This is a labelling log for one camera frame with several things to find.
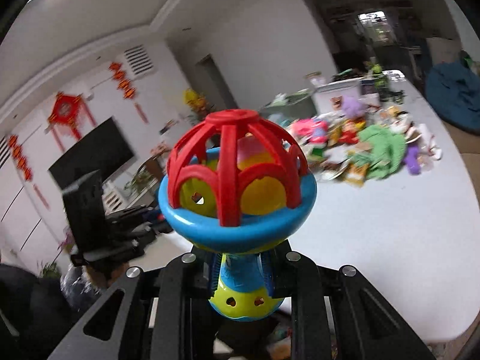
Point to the yellow flower plant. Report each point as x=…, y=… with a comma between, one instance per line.
x=197, y=103

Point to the black wall television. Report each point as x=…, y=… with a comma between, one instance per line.
x=103, y=149

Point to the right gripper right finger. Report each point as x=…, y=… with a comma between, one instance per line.
x=337, y=314

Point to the pink toy water gun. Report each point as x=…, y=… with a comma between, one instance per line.
x=314, y=130

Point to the red blue rattle toy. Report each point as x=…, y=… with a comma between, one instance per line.
x=238, y=185

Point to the white storage box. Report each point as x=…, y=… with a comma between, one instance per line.
x=322, y=95

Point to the blue bean bag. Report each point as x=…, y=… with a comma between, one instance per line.
x=452, y=91

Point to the green cloth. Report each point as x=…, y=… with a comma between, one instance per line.
x=385, y=154

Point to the green storage box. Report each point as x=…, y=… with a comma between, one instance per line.
x=298, y=105

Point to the purple toy gun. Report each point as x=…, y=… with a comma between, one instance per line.
x=410, y=159

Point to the red square Chinese knot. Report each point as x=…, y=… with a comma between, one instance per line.
x=68, y=114

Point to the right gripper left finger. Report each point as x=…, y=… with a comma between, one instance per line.
x=158, y=314

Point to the purple plush toy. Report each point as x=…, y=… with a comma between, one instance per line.
x=353, y=108

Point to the white wall air vent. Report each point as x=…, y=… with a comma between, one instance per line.
x=138, y=62

